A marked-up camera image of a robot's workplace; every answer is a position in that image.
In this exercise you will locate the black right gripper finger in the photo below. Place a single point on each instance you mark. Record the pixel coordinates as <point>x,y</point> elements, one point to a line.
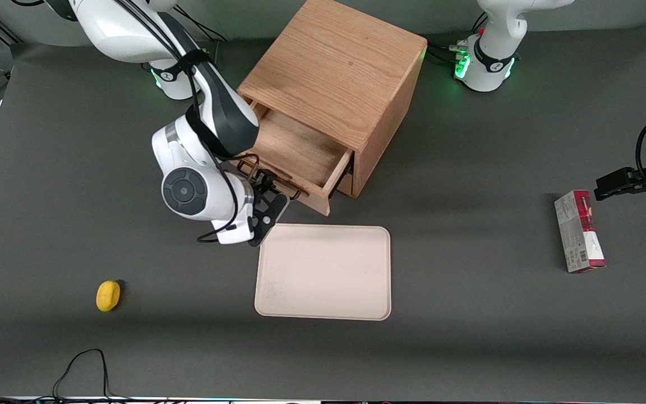
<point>277,186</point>
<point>262,175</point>

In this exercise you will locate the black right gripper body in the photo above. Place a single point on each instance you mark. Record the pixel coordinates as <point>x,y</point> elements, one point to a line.
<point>267,183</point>

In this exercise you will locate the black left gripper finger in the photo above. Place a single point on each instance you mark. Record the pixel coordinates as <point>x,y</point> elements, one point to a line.
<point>626,189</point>
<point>623,178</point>

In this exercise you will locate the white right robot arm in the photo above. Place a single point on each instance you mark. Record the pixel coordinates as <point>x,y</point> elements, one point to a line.
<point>188,191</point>

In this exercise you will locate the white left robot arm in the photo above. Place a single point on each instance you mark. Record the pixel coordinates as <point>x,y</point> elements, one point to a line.
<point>494,56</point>

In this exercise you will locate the red and white carton box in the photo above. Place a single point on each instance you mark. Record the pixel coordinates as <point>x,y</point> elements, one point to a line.
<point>578,235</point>

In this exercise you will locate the beige rectangular tray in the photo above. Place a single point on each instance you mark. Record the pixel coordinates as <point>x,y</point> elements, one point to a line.
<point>323,272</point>

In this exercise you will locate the wooden oak cabinet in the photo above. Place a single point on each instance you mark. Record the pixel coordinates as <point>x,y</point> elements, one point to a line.
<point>334,62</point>

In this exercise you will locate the yellow lemon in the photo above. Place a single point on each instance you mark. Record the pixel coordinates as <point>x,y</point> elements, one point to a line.
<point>107,295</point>

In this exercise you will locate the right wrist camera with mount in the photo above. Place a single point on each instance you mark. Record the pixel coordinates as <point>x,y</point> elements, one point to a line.
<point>233,233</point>

